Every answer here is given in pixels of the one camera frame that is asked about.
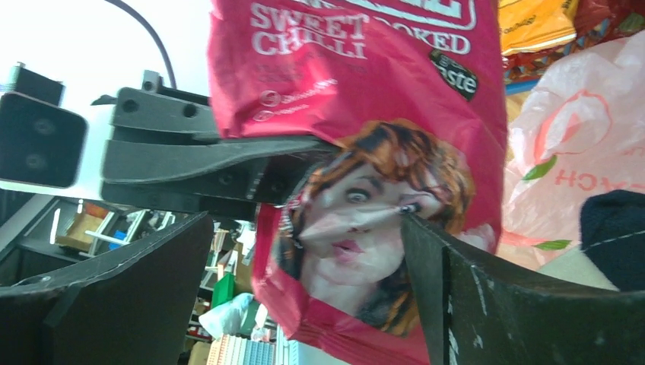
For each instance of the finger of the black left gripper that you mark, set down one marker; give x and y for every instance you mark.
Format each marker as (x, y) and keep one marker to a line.
(138, 163)

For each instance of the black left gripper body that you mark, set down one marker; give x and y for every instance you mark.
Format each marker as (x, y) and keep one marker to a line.
(155, 114)

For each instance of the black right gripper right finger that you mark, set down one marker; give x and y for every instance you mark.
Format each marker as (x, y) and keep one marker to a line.
(476, 308)

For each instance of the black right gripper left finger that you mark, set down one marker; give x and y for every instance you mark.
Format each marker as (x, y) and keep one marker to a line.
(131, 305)

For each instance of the cream canvas tote bag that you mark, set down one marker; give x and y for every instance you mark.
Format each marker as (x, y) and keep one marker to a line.
(611, 253)

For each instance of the pink plastic grocery bag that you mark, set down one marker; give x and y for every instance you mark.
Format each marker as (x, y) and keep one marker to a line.
(579, 133)

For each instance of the red hand cooked chips bag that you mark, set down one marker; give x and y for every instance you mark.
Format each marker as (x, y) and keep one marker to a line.
(412, 92)

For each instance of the honey dijon chips bag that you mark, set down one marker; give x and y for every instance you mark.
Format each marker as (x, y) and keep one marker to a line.
(535, 25)

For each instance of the red patterned snack bag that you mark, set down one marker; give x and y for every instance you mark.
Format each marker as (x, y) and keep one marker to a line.
(595, 22)

